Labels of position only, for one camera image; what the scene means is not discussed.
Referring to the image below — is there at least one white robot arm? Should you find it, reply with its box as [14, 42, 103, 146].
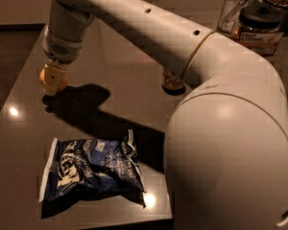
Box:
[43, 0, 288, 230]

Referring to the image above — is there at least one clear glass cup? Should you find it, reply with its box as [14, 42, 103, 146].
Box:
[217, 0, 253, 34]

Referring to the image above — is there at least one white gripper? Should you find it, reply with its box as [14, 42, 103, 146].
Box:
[40, 0, 94, 96]

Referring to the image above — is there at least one blue chip bag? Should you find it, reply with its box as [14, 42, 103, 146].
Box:
[38, 128, 147, 208]

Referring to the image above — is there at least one orange fruit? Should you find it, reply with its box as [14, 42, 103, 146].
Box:
[39, 68, 67, 96]

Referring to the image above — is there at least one black-lidded nut jar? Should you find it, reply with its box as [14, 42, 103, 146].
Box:
[231, 5, 283, 57]

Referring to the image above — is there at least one orange soda can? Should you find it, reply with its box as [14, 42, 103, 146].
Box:
[162, 69, 185, 95]

